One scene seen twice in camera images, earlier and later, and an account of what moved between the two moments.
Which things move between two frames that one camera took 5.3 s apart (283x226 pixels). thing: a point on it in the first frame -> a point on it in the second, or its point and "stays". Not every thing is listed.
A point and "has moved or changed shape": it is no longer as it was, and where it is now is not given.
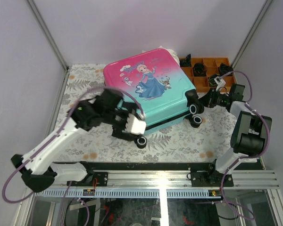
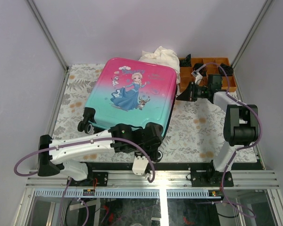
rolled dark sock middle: x=199 y=69 stays
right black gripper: x=207 y=99 -> x=189 y=94
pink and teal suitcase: x=156 y=82 has moved or changed shape
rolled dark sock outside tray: x=187 y=62 stays
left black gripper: x=119 y=131 -> x=153 y=152
